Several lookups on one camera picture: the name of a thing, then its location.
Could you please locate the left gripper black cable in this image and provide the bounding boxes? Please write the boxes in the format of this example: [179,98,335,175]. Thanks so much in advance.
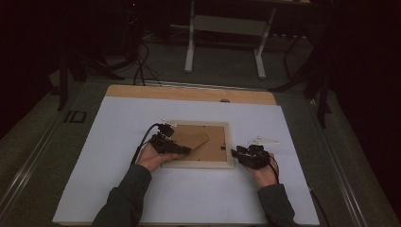
[131,122,160,166]

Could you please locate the black floor socket box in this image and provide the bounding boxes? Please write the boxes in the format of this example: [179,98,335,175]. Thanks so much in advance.
[64,110,88,124]

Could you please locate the wooden picture frame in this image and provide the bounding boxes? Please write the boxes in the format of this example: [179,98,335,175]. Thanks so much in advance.
[161,120,235,169]

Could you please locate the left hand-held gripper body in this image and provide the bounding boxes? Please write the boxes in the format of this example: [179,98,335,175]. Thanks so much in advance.
[149,118,178,155]

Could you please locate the metal floor rail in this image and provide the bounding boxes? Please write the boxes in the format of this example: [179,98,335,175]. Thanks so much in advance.
[306,97,369,227]
[0,119,68,216]
[143,79,272,93]

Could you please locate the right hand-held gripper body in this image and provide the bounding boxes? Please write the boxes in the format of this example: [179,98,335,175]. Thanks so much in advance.
[240,135,280,170]

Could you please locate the black floor cables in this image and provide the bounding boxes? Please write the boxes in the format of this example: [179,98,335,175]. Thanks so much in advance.
[131,41,163,87]

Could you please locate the white table mat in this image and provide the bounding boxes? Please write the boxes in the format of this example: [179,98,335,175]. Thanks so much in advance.
[51,96,321,226]

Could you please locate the white metal desk frame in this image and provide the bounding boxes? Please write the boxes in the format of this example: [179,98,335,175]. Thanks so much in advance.
[183,0,278,79]

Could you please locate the black metal stand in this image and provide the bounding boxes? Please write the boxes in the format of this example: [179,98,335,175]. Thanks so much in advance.
[56,50,125,112]
[269,31,333,129]

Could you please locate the person's left hand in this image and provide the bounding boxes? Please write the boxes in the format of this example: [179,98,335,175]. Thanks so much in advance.
[136,144,180,173]

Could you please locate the person's right hand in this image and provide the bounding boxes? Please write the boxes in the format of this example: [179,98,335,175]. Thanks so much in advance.
[245,153,281,189]

